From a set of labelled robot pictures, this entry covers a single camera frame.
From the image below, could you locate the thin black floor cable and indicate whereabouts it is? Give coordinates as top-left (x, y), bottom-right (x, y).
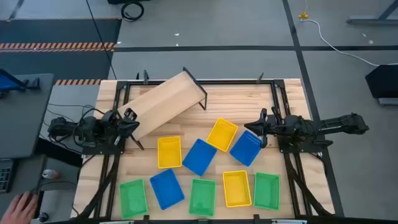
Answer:
top-left (85, 0), bottom-right (117, 80)

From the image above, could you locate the person's left hand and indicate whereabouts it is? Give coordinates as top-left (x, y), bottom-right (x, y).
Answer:
top-left (0, 190), bottom-right (40, 224)

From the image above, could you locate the yellow plastic basket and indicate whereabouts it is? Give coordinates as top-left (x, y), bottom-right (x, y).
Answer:
top-left (222, 169), bottom-right (252, 208)
top-left (157, 136), bottom-right (183, 170)
top-left (206, 117), bottom-right (239, 152)

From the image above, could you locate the black keyboard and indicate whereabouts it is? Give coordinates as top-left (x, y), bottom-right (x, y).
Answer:
top-left (0, 158), bottom-right (16, 194)

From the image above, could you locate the clear plastic bottle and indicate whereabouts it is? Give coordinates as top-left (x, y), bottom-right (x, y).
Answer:
top-left (42, 169), bottom-right (60, 180)

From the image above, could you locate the dark grey desk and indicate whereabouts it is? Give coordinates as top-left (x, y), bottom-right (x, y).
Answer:
top-left (0, 73), bottom-right (55, 159)

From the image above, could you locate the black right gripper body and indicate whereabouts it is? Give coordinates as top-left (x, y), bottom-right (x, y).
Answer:
top-left (261, 107), bottom-right (282, 149)

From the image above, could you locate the green plastic basket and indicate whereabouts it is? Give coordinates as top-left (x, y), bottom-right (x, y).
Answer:
top-left (253, 172), bottom-right (281, 211)
top-left (119, 178), bottom-right (149, 220)
top-left (188, 178), bottom-right (217, 218)

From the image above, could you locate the black floor mat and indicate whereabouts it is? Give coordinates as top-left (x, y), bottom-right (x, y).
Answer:
top-left (0, 17), bottom-right (123, 82)

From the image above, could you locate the grey metal table leg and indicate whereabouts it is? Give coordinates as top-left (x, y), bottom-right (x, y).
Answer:
top-left (346, 0), bottom-right (398, 26)

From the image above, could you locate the wooden shelf with black legs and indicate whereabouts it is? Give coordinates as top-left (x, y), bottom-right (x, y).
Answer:
top-left (117, 66), bottom-right (208, 151)

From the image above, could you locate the coiled black cable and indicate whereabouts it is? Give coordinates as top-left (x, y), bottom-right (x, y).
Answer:
top-left (120, 0), bottom-right (146, 22)

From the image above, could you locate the black aluminium table frame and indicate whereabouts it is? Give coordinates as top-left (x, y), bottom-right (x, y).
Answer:
top-left (74, 77), bottom-right (336, 224)

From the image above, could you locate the monitor with black stand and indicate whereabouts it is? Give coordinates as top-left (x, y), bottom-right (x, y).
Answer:
top-left (0, 68), bottom-right (41, 93)

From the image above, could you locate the black box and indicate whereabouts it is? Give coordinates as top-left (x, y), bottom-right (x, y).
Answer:
top-left (364, 63), bottom-right (398, 100)

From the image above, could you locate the white floor cable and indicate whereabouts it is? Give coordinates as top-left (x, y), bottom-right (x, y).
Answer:
top-left (306, 18), bottom-right (382, 68)

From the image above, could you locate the blue plastic basket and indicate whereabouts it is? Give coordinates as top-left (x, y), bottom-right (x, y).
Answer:
top-left (182, 138), bottom-right (218, 177)
top-left (229, 129), bottom-right (263, 167)
top-left (149, 168), bottom-right (185, 211)

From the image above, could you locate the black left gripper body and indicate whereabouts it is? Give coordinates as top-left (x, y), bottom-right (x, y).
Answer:
top-left (104, 108), bottom-right (139, 147)

